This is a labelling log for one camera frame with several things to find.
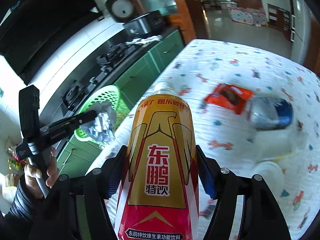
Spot dark wooden shelf unit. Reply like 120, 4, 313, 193
268, 4, 294, 42

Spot cartoon print white tablecloth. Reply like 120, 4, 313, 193
157, 39, 319, 239

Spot green plastic mesh basket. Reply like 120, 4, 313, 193
74, 85, 130, 146

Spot black rice cooker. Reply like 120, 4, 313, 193
105, 0, 165, 38

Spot silver blue beer can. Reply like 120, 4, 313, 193
247, 96, 293, 131

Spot polka dot play fence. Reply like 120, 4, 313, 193
229, 8, 267, 25

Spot white cloth on counter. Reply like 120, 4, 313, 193
125, 35, 163, 46

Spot black range hood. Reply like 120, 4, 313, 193
1, 0, 103, 85

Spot person's left hand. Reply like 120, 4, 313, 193
24, 147, 60, 199

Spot white plastic cup lid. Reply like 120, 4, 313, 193
252, 161, 285, 198

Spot orange snack wrapper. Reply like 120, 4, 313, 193
204, 83, 253, 115

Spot clear bottle white label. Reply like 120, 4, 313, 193
253, 129, 309, 160

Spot wooden glass door cabinet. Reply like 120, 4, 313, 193
133, 0, 210, 44

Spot black gas stove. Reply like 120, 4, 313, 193
59, 41, 140, 112

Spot silver foil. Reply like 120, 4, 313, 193
80, 100, 117, 145

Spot white refrigerator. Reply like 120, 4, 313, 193
290, 0, 311, 65

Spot green kitchen cabinets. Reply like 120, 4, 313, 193
57, 28, 184, 178

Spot golden energy drink bottle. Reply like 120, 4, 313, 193
114, 82, 199, 239

